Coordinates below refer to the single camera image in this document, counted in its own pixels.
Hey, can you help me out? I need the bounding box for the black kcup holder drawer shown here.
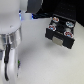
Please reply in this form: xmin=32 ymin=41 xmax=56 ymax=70
xmin=45 ymin=14 xmax=76 ymax=49

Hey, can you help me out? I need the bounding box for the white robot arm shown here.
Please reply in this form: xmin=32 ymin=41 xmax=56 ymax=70
xmin=0 ymin=0 xmax=22 ymax=84

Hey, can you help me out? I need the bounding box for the kcup in holder left front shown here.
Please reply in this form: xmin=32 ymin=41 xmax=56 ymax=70
xmin=49 ymin=25 xmax=56 ymax=31

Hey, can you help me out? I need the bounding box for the red-lidded kcup front right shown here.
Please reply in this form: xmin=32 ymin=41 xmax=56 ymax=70
xmin=64 ymin=31 xmax=73 ymax=38

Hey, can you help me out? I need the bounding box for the blue-lidded kcup in holder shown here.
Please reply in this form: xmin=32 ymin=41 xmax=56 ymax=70
xmin=66 ymin=21 xmax=74 ymax=28

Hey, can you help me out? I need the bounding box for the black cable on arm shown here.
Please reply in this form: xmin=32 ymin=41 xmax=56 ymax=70
xmin=2 ymin=46 xmax=12 ymax=84

